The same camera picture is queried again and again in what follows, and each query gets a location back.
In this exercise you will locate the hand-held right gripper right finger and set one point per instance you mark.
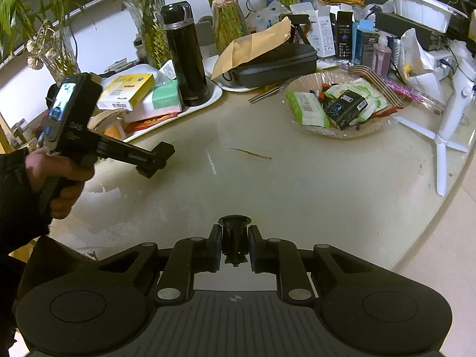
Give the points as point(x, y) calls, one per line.
point(256, 249)

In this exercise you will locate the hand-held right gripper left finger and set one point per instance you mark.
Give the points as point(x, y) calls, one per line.
point(215, 249)

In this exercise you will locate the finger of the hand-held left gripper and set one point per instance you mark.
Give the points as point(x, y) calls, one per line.
point(150, 171)
point(126, 148)

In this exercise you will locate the person's left forearm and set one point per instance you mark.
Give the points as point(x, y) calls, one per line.
point(18, 200)

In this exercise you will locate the person's left hand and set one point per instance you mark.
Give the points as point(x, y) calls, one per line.
point(67, 169)

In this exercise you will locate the orange packet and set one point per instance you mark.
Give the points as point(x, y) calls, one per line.
point(115, 131)

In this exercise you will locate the red flat packet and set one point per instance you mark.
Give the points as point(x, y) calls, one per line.
point(152, 122)

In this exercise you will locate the yellow white carton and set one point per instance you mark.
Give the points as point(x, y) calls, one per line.
point(126, 91)

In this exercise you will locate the glass vase with dried flowers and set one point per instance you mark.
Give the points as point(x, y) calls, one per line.
point(63, 59)

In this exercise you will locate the green tissue pack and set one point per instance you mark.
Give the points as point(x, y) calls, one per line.
point(167, 98)

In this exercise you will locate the white plastic packet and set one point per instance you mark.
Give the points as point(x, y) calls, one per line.
point(168, 70)

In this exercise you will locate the thin brown stick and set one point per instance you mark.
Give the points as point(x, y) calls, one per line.
point(249, 153)

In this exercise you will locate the white tray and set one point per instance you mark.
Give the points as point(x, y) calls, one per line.
point(212, 96)

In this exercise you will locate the small glass jar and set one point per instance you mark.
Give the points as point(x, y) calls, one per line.
point(139, 46)

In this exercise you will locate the black thermos bottle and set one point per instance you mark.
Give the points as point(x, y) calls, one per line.
point(186, 55)

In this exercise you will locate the glass vase with green stems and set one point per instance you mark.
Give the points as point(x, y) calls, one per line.
point(228, 26)
point(152, 33)

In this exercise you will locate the white plate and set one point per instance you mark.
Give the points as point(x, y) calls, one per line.
point(238, 86)

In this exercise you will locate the glass bowl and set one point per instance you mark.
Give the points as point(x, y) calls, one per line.
point(346, 133)

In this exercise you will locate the green wipes pack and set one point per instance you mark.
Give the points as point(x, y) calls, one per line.
point(308, 109)

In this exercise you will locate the brown paper envelope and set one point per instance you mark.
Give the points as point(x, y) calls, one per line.
point(253, 48)

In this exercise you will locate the black snack packet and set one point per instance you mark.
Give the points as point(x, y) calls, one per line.
point(344, 109)

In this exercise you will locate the black zip case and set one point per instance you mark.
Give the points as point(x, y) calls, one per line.
point(282, 63)

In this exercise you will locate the white green packet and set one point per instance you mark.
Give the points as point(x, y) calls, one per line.
point(372, 95)

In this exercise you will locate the small black tripod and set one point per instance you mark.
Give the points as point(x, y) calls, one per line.
point(299, 26)

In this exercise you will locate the white product box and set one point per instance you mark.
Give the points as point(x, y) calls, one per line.
point(319, 33)

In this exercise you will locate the pink clear plastic sleeve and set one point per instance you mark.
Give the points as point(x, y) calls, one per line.
point(416, 96)

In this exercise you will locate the pink soap bottle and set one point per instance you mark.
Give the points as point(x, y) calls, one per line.
point(382, 57)

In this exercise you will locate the black product box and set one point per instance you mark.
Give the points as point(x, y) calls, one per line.
point(346, 35)

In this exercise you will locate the white gimbal tripod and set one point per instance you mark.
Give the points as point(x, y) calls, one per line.
point(452, 119)

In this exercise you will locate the blue product box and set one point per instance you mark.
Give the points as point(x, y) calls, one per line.
point(363, 28)

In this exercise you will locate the white plastic bag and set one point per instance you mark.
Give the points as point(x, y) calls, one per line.
point(420, 63)

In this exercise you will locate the black flat device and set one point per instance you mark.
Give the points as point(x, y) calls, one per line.
point(427, 33)

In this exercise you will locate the white plastic container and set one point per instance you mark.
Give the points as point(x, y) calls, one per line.
point(424, 9)

